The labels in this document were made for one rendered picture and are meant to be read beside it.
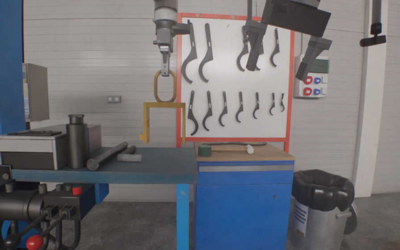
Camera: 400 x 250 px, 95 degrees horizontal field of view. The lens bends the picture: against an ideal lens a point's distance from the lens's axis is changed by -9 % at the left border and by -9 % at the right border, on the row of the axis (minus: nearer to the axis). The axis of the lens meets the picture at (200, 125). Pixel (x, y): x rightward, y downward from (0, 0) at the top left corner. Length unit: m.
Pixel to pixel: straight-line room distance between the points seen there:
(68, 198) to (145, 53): 2.13
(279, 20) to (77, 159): 0.79
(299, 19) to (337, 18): 2.94
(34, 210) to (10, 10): 0.99
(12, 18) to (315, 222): 2.46
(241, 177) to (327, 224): 0.90
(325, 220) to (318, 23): 1.73
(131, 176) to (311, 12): 0.72
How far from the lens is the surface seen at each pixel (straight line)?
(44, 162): 0.93
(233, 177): 1.48
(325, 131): 3.18
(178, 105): 0.74
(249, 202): 1.59
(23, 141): 0.95
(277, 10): 0.47
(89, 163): 0.84
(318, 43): 0.53
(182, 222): 1.06
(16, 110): 1.37
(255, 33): 0.47
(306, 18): 0.50
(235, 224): 1.65
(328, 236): 2.13
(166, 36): 0.74
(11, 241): 0.69
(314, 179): 2.27
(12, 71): 1.37
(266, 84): 2.70
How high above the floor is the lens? 1.32
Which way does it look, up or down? 6 degrees down
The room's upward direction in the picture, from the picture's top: 1 degrees clockwise
